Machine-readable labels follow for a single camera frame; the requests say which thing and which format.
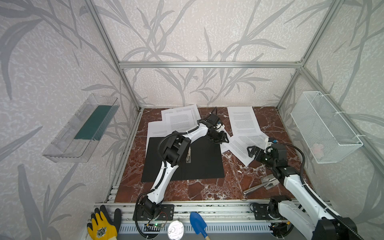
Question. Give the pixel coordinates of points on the yellow black glove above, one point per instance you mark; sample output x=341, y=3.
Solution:
x=102, y=227

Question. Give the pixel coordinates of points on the aluminium frame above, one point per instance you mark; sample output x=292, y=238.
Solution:
x=266, y=54

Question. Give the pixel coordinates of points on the teal folder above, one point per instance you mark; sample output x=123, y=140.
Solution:
x=206, y=162

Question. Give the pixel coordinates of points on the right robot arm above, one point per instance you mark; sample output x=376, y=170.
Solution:
x=315, y=220

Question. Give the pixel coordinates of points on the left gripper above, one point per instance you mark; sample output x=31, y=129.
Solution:
x=218, y=135

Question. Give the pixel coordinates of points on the blue trowel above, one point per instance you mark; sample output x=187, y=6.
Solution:
x=199, y=225

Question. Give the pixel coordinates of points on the green circuit board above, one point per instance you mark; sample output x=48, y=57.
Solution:
x=154, y=227

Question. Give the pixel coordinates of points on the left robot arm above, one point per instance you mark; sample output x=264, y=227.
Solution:
x=173, y=150

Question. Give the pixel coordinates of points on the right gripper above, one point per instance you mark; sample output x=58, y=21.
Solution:
x=259, y=154

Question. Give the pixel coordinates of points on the clear plastic wall tray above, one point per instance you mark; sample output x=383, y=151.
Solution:
x=79, y=138

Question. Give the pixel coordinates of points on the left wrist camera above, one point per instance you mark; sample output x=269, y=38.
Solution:
x=220, y=126

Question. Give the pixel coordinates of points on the white wire basket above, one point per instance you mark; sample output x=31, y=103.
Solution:
x=327, y=134

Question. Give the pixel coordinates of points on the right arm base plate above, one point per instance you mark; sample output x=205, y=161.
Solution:
x=260, y=211

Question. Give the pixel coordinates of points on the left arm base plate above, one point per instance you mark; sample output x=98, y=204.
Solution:
x=163, y=213

